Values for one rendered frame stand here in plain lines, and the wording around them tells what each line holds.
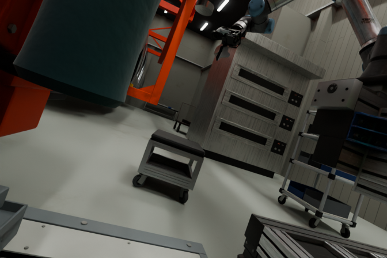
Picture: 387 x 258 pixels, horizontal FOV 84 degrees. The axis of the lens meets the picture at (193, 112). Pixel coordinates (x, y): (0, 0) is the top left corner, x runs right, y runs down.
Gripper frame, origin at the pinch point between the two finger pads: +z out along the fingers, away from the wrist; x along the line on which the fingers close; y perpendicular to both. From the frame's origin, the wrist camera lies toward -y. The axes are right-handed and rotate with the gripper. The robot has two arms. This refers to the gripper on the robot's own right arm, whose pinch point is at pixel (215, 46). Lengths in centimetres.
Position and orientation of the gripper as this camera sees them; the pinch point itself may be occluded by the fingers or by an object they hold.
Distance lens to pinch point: 106.7
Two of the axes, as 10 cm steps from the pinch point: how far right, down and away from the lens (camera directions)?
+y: 8.4, 3.2, -4.4
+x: 0.8, 7.3, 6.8
